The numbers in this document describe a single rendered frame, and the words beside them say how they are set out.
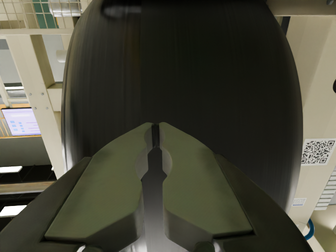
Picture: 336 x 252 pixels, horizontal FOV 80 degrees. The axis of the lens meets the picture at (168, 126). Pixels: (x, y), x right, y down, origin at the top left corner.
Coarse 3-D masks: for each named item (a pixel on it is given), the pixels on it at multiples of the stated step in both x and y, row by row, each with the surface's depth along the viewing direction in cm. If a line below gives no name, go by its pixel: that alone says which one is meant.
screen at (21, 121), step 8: (8, 112) 352; (16, 112) 353; (24, 112) 355; (32, 112) 356; (8, 120) 359; (16, 120) 360; (24, 120) 362; (32, 120) 363; (16, 128) 368; (24, 128) 369; (32, 128) 370
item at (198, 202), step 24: (168, 144) 10; (192, 144) 10; (168, 168) 10; (192, 168) 9; (216, 168) 9; (168, 192) 7; (192, 192) 7; (216, 192) 7; (168, 216) 7; (192, 216) 6; (216, 216) 6; (240, 216) 6; (192, 240) 7
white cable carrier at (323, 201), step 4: (332, 172) 50; (332, 176) 51; (328, 180) 52; (332, 180) 52; (328, 184) 53; (332, 184) 53; (324, 188) 53; (328, 188) 53; (332, 188) 53; (324, 192) 53; (328, 192) 53; (332, 192) 53; (320, 196) 54; (324, 196) 54; (328, 196) 54; (320, 200) 55; (324, 200) 55; (328, 200) 55; (316, 204) 56; (320, 204) 56; (324, 204) 56; (316, 208) 56; (320, 208) 56; (324, 208) 56
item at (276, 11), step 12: (264, 0) 49; (276, 0) 44; (288, 0) 40; (300, 0) 37; (312, 0) 34; (324, 0) 31; (276, 12) 44; (288, 12) 40; (300, 12) 37; (312, 12) 34; (324, 12) 31
